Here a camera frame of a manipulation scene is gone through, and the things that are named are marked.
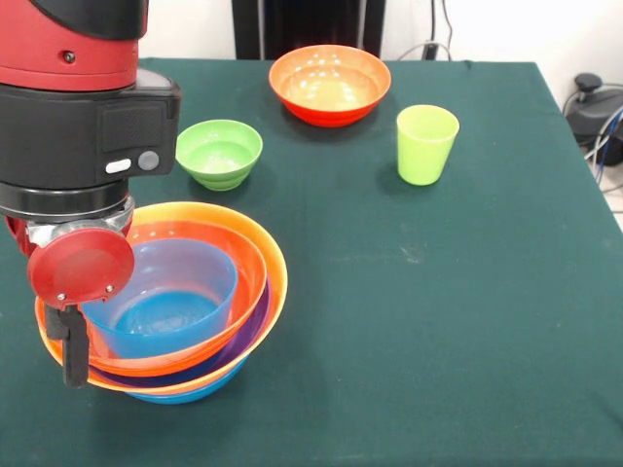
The medium blue plastic bowl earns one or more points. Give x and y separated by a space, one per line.
194 391

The dark green tablecloth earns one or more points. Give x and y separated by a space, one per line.
438 389

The small blue plastic bowl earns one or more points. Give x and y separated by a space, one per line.
175 316

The green plastic bowl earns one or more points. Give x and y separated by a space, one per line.
219 155

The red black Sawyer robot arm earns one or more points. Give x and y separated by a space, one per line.
73 97

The green plastic cup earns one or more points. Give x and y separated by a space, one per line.
426 151

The red plastic bowl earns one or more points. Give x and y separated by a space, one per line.
248 272
331 92

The purple plastic bowl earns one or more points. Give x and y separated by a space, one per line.
243 340

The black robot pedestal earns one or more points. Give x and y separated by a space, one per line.
311 24

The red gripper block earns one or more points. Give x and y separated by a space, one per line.
80 267

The large orange plastic bowl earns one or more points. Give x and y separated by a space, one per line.
275 262

